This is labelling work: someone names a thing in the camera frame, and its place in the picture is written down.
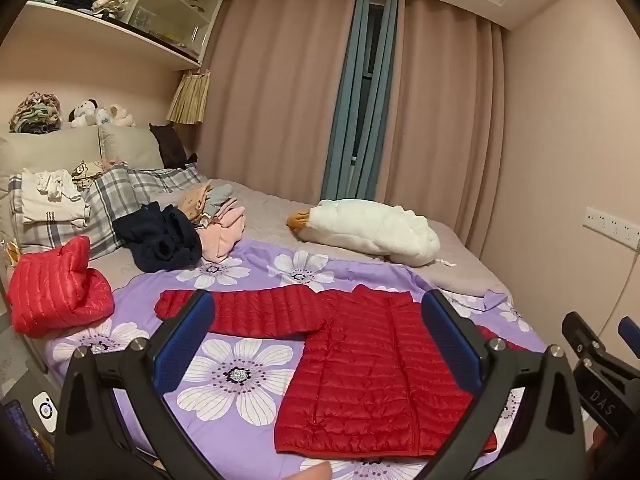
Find pink folded clothes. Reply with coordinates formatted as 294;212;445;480
194;204;247;263

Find navy blue garment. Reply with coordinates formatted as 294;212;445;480
112;202;203;273

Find cream plush toy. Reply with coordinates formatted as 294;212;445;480
95;104;136;128

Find small beige headboard cushion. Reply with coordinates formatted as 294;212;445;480
98;123;166;171

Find white wall socket strip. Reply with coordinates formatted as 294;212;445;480
582;206;640;251

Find white clothes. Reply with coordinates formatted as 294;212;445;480
20;168;92;229

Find multicolour knitted item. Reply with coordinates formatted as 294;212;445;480
9;92;64;135

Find cartoon printed cloth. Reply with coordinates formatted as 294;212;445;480
70;160;107;191

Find pink curtain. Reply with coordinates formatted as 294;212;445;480
372;7;507;261
195;0;362;196

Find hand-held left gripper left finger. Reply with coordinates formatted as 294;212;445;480
54;289;216;480

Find purple floral blanket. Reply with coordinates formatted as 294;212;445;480
45;240;590;480

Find red down jacket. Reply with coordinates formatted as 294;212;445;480
155;284;548;460
6;235;116;338

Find thin wall cable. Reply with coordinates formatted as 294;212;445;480
597;247;640;331

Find white wall shelf cabinet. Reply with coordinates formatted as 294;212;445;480
22;0;229;72

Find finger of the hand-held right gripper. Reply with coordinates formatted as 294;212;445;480
561;311;636;381
617;315;640;352

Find black and white plush dog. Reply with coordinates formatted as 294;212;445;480
67;98;101;129

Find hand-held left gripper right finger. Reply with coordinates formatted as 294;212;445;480
421;289;587;480

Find grey garment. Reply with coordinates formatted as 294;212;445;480
205;183;236;216

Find white square device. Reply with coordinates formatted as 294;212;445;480
32;390;62;434

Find yellow pleated lamp shade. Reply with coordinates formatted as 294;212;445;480
166;71;212;125

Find dark brown pillow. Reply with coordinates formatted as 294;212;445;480
149;122;199;170

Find person's right hand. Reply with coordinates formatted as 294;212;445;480
586;429;610;480

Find teal curtain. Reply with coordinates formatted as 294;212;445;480
320;0;401;202

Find large beige headboard cushion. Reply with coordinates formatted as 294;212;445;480
0;126;104;196

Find grey bed cover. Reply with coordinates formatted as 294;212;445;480
90;177;513;311

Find folded red down jacket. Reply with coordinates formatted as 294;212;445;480
6;235;116;338

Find beige floral garment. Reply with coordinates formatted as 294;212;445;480
177;185;213;223

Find white fleece garment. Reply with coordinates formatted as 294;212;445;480
286;199;458;267

